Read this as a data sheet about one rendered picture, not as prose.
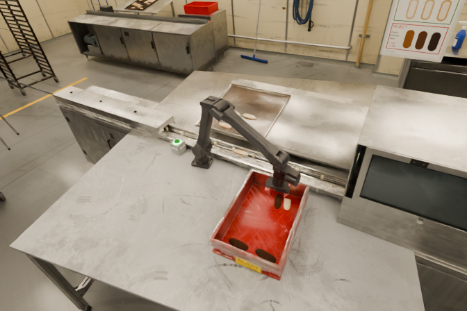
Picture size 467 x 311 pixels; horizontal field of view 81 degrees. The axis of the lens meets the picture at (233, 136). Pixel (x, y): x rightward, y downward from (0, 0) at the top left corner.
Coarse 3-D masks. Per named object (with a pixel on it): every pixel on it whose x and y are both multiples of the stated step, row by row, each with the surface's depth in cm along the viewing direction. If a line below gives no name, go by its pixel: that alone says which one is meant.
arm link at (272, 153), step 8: (232, 104) 133; (216, 112) 127; (224, 112) 127; (232, 112) 129; (224, 120) 130; (232, 120) 127; (240, 120) 127; (240, 128) 127; (248, 128) 126; (248, 136) 126; (256, 136) 125; (256, 144) 125; (264, 144) 123; (272, 144) 125; (264, 152) 124; (272, 152) 122; (280, 152) 125; (272, 160) 123; (280, 160) 121; (288, 160) 125; (280, 168) 122
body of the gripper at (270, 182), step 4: (268, 180) 135; (272, 180) 132; (276, 180) 130; (280, 180) 129; (268, 184) 134; (272, 184) 133; (276, 184) 131; (280, 184) 131; (284, 184) 134; (276, 188) 132; (280, 188) 132; (284, 188) 132
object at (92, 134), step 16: (112, 96) 253; (128, 96) 251; (64, 112) 251; (80, 112) 233; (80, 128) 253; (96, 128) 236; (112, 128) 222; (128, 128) 208; (80, 144) 275; (96, 144) 255; (112, 144) 238; (96, 160) 277; (416, 256) 118; (432, 272) 118; (448, 272) 114; (464, 272) 109; (432, 288) 123; (448, 288) 119; (464, 288) 114; (432, 304) 129; (448, 304) 124; (464, 304) 119
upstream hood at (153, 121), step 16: (64, 96) 237; (80, 96) 234; (96, 96) 232; (96, 112) 220; (112, 112) 209; (128, 112) 207; (144, 112) 205; (160, 112) 204; (144, 128) 197; (160, 128) 191
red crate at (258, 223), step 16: (256, 192) 148; (272, 192) 147; (240, 208) 140; (256, 208) 139; (272, 208) 139; (240, 224) 133; (256, 224) 132; (272, 224) 131; (288, 224) 131; (224, 240) 126; (240, 240) 126; (256, 240) 125; (272, 240) 125; (224, 256) 119
